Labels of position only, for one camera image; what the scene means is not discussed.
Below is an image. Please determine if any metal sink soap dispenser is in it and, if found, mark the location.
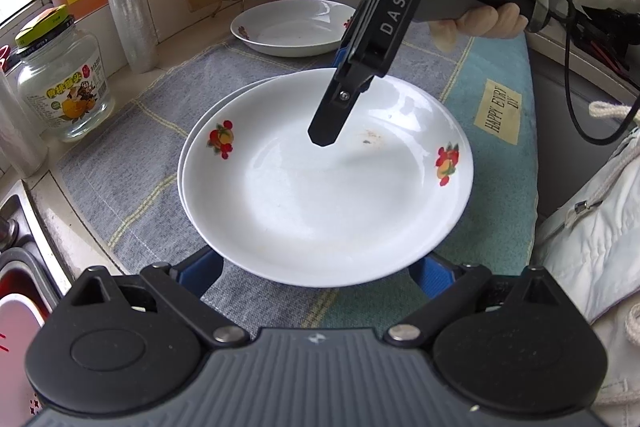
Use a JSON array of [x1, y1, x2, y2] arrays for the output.
[[0, 216, 20, 254]]

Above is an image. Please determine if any white jacket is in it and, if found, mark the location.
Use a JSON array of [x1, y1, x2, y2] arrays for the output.
[[535, 107, 640, 427]]

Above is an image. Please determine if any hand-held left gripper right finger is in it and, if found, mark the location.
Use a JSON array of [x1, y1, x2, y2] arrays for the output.
[[383, 252, 564, 348]]

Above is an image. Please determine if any white drawstring cord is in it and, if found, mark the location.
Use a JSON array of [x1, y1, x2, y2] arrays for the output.
[[589, 101, 640, 128]]

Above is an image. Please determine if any steel sink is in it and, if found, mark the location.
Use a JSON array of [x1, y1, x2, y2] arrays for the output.
[[0, 194, 68, 303]]

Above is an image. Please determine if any white colander basket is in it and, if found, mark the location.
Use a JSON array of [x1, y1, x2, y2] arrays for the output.
[[0, 297, 48, 427]]

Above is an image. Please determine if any red plastic basin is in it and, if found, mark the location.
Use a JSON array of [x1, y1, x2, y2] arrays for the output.
[[0, 269, 58, 313]]

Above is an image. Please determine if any white plate with fruit print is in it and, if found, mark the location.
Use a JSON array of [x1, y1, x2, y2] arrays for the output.
[[182, 68, 475, 288], [230, 0, 358, 58], [177, 75, 281, 248]]

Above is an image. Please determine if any black cable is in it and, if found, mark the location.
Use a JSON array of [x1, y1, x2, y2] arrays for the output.
[[500, 0, 640, 145]]

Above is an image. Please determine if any glass jar green lid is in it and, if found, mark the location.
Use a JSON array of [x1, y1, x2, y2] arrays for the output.
[[15, 4, 113, 142]]

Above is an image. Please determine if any grey blue checked towel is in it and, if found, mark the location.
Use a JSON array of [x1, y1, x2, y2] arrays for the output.
[[55, 22, 538, 330]]

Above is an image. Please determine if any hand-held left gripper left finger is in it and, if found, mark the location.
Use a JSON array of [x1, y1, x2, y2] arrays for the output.
[[71, 247, 250, 349]]

